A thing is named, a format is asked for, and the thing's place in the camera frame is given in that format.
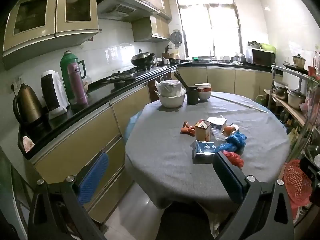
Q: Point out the leafy greens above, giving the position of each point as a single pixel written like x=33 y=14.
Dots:
x=253 y=43

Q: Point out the white bowl red rim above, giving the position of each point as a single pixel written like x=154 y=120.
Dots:
x=204 y=96
x=203 y=87

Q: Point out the blue plastic bag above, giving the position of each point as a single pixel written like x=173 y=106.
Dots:
x=235 y=141

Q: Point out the glass door wall cabinet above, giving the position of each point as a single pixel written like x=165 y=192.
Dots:
x=32 y=15

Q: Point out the green thermos jug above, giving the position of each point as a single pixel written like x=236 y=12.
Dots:
x=66 y=72

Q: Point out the dark cooking pot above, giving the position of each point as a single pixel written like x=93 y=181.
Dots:
x=281 y=91

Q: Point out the orange fruit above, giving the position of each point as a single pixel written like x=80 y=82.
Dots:
x=228 y=130

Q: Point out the orange wrapper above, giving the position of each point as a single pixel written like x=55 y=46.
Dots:
x=187 y=130

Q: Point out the gas stove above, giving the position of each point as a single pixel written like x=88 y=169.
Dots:
x=136 y=73

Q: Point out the blue silver toothpaste box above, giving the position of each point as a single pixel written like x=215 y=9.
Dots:
x=203 y=152

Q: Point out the golden pot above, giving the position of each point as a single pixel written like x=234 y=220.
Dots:
x=174 y=58

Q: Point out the kitchen window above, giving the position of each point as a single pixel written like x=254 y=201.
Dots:
x=210 y=25

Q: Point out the steel cooking pot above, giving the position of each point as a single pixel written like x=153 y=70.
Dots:
x=296 y=98

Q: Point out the steel range hood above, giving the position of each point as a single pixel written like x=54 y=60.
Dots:
x=120 y=8

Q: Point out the dishes beside sink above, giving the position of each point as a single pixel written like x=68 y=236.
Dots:
x=232 y=58

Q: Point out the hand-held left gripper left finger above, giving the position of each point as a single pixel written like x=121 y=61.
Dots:
x=93 y=177

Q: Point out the wall socket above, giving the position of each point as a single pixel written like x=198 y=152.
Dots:
x=15 y=83

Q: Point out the red plastic bag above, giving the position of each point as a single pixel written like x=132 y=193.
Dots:
x=233 y=158

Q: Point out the purple thermos bottle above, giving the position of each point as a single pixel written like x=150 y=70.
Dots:
x=77 y=85

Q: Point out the red plastic basket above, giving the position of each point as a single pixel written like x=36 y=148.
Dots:
x=296 y=182

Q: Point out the lidded brown pot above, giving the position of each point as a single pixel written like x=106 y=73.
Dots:
x=298 y=60

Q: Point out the small beige wall cabinet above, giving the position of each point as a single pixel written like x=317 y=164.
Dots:
x=147 y=30

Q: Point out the green bag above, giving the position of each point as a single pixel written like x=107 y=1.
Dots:
x=268 y=47

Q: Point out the white microwave oven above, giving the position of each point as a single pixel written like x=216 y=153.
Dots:
x=261 y=58

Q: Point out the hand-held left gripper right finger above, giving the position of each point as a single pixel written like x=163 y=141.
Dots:
x=240 y=188

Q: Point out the person's dark trouser leg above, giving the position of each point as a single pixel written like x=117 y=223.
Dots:
x=183 y=220

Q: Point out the grey tablecloth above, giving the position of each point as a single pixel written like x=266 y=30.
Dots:
x=162 y=160

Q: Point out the small white box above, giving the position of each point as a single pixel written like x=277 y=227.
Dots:
x=217 y=123

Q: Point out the clear plastic tray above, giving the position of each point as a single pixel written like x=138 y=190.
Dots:
x=217 y=135

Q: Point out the white pot with plastic cover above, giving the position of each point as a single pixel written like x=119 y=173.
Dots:
x=171 y=97

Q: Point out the thin metal rod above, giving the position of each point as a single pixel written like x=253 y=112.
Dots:
x=239 y=103

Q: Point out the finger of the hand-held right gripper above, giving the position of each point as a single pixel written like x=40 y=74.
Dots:
x=306 y=167

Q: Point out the small brown white carton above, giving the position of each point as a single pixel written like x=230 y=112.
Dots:
x=202 y=131

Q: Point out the black wok with lid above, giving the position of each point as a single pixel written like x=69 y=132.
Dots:
x=142 y=58

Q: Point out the white electric kettle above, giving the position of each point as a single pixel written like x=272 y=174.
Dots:
x=53 y=92

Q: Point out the black kitchen countertop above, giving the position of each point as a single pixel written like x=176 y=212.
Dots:
x=100 y=90

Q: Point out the bronze electric kettle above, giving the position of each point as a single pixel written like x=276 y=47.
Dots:
x=27 y=105

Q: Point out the hanging round strainer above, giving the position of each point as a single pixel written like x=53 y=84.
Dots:
x=177 y=38

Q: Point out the knife block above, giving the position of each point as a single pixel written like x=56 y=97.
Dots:
x=165 y=54

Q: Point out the light blue under tablecloth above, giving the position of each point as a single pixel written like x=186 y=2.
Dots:
x=130 y=127

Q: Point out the flat pan lid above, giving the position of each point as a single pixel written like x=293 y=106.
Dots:
x=120 y=77

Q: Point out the steel frame wooden shelf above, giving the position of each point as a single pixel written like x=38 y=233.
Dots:
x=292 y=110

